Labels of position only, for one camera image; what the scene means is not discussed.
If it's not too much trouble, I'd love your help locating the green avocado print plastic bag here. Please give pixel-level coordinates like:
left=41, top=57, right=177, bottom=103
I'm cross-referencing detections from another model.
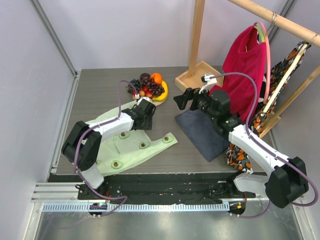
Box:
left=82, top=108, right=178, bottom=177

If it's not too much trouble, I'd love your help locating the dark blue grape bunch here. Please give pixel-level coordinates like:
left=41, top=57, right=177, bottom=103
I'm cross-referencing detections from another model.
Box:
left=127, top=79, right=146, bottom=94

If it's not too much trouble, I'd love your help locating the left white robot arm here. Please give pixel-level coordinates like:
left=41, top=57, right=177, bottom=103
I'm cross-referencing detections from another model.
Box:
left=61, top=98, right=156, bottom=200

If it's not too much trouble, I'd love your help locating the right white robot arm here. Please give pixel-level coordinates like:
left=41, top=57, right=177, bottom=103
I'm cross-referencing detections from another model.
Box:
left=173, top=88, right=309, bottom=209

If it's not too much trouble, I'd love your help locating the round wooden fruit plate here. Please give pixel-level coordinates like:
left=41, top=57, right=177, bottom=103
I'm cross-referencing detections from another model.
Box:
left=131, top=92, right=169, bottom=108

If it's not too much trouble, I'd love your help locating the yellow banana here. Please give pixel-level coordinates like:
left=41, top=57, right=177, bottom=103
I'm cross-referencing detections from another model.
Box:
left=152, top=80, right=169, bottom=102

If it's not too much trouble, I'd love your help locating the red strawberries cluster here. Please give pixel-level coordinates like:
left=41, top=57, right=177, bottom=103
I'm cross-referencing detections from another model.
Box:
left=129, top=86, right=154, bottom=100

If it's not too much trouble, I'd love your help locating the wooden clothes rack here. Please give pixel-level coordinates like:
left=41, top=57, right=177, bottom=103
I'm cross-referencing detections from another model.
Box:
left=175, top=0, right=320, bottom=138

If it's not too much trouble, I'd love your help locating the dark red grape bunch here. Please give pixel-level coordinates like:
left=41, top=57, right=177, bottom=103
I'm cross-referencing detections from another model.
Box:
left=142, top=78, right=165, bottom=97

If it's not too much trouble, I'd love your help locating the dark blue folded cloth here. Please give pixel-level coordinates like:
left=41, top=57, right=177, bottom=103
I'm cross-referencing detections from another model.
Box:
left=175, top=109, right=230, bottom=162

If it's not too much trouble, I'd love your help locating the orange fruit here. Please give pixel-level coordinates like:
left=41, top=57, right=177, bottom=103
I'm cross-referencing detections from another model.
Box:
left=150, top=72, right=163, bottom=85

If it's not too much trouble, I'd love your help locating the dark brown plum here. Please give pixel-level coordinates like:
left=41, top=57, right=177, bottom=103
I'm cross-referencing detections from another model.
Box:
left=139, top=73, right=151, bottom=81

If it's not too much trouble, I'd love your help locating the wooden hanger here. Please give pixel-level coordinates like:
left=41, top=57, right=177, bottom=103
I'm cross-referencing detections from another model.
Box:
left=262, top=42, right=310, bottom=113

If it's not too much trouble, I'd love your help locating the red shirt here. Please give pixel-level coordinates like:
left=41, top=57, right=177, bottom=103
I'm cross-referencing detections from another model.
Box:
left=209, top=26, right=266, bottom=122

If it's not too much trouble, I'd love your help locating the orange black patterned garment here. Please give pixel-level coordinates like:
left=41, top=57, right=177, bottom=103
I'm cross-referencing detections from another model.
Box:
left=226, top=41, right=306, bottom=174

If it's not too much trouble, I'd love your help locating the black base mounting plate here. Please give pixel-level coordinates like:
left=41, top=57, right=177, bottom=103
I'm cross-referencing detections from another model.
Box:
left=77, top=172, right=257, bottom=205

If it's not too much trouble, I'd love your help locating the pink plastic hanger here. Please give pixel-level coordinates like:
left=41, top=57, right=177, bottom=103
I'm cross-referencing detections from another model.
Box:
left=254, top=21, right=271, bottom=104

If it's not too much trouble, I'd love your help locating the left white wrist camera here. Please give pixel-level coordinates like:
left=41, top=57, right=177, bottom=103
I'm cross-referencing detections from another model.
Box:
left=132, top=93, right=153, bottom=103

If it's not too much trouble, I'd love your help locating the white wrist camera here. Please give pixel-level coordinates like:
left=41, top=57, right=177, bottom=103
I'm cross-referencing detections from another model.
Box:
left=199, top=73, right=217, bottom=94
left=132, top=93, right=153, bottom=103

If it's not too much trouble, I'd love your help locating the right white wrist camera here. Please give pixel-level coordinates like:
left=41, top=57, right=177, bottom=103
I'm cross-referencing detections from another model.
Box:
left=199, top=73, right=217, bottom=94

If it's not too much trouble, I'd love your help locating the white slotted cable duct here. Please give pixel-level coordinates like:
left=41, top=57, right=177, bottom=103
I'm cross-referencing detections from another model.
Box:
left=42, top=202, right=230, bottom=213

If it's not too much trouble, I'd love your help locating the aluminium corner frame profile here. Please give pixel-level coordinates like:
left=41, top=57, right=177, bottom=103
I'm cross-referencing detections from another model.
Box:
left=29, top=0, right=81, bottom=77

